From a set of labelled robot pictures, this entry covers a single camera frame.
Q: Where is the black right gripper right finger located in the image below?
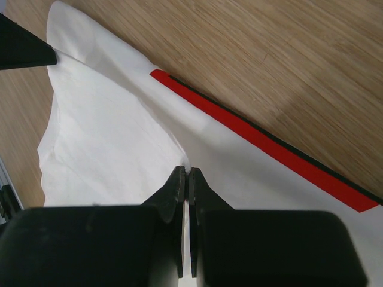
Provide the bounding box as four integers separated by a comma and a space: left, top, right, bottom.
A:
189, 168, 368, 286

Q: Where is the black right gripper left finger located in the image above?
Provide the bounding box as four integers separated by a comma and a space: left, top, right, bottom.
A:
1, 166, 186, 286

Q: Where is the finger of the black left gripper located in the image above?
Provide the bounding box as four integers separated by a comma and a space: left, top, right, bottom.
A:
0, 14, 57, 70

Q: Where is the white printed t-shirt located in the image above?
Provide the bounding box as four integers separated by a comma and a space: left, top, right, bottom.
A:
38, 1, 382, 286

